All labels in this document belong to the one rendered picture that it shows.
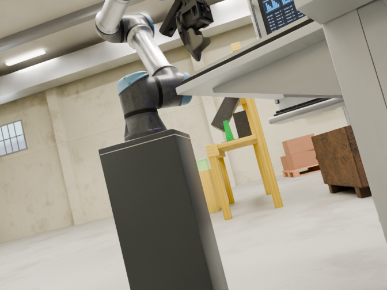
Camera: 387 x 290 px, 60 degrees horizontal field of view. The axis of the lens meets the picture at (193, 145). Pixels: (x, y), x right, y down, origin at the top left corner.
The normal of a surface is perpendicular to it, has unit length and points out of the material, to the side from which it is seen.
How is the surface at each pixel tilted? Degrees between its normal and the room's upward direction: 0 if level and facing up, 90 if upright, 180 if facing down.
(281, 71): 90
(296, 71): 90
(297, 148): 90
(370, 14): 90
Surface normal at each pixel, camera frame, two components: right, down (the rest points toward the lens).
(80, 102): -0.18, -0.04
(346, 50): -0.61, 0.09
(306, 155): 0.04, -0.09
